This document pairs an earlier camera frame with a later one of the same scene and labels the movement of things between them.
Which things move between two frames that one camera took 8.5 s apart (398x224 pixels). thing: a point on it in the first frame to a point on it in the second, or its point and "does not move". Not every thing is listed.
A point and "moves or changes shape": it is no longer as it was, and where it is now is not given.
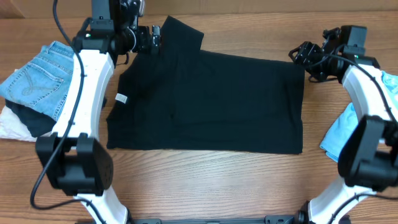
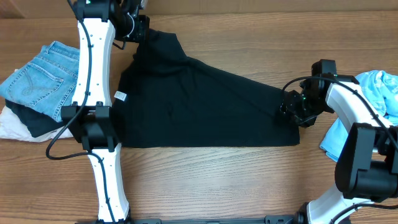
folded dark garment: (37, 123) does not move
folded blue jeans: (43, 83) does not move
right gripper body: (321, 70) to (306, 108)
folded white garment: (11, 127) does not move
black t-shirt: (185, 98) moves or changes shape
